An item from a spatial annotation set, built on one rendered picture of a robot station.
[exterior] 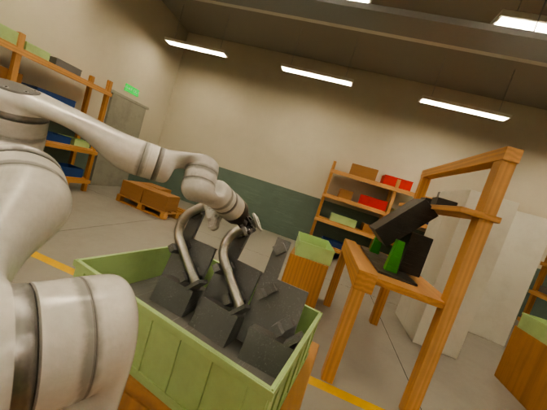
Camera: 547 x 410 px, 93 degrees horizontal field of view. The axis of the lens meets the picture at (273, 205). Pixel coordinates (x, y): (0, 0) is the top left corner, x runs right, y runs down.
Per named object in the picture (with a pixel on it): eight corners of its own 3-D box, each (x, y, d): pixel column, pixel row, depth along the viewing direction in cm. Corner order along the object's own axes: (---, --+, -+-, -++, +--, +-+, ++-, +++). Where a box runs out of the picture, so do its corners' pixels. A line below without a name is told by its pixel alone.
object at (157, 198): (115, 200, 519) (120, 179, 516) (146, 200, 598) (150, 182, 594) (162, 220, 487) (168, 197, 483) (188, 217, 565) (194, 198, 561)
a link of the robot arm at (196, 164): (225, 156, 57) (160, 131, 51) (218, 192, 54) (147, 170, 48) (214, 168, 63) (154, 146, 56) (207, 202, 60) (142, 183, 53)
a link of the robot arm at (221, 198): (233, 220, 64) (238, 187, 67) (201, 193, 50) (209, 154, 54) (207, 220, 66) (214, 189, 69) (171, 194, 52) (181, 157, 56)
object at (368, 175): (436, 296, 561) (474, 197, 541) (304, 249, 617) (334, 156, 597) (426, 288, 614) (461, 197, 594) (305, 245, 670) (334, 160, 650)
